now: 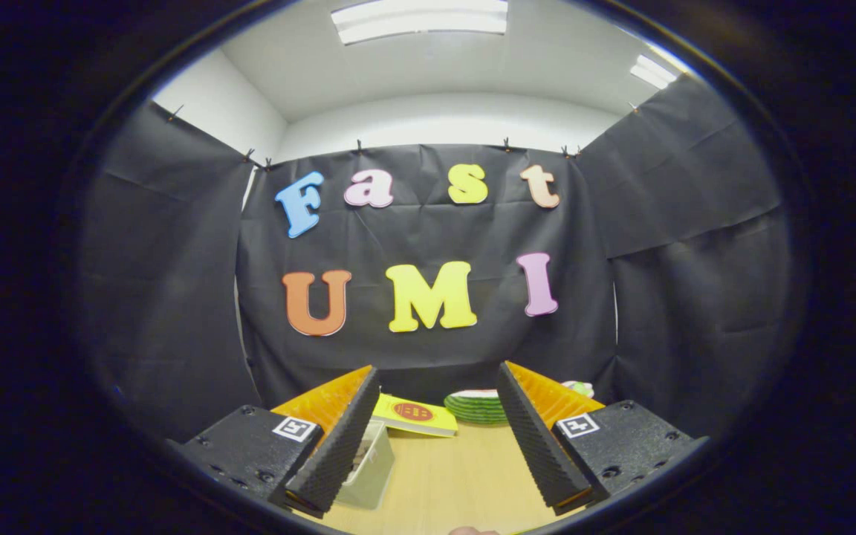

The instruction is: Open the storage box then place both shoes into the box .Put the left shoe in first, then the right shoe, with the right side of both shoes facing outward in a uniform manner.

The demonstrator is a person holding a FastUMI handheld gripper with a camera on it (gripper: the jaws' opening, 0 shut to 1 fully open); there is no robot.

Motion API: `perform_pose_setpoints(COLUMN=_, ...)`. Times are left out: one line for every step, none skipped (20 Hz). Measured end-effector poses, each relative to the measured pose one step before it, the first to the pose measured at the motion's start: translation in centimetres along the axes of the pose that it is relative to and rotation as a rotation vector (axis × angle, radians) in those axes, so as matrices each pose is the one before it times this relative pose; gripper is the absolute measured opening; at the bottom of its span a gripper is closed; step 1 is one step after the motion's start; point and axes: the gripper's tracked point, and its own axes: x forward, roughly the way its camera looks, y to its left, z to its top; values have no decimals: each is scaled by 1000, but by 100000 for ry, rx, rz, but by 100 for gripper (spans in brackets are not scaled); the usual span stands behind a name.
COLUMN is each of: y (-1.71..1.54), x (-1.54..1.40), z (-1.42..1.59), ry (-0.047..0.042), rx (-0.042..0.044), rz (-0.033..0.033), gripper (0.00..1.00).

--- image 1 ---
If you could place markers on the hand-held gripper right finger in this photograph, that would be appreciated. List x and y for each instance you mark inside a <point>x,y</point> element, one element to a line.
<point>532,438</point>

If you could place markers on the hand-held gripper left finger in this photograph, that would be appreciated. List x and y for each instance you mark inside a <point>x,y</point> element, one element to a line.
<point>339,446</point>

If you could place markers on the grey-green fabric storage box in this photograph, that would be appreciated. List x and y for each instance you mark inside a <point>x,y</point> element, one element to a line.
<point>372,475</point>

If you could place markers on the watermelon slice plush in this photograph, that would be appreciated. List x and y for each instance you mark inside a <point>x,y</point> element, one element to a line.
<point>476,409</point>

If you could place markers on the green and pink plush toy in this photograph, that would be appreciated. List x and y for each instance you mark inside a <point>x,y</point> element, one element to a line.
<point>580,388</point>

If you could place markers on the yellow book with red circle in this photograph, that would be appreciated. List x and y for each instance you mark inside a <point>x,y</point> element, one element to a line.
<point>417,416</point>

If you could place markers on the small ceiling light panel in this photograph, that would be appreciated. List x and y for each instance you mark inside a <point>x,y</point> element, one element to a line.
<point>652,70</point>

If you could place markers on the long ceiling light panel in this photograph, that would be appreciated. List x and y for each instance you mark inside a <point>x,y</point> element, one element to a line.
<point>420,18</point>

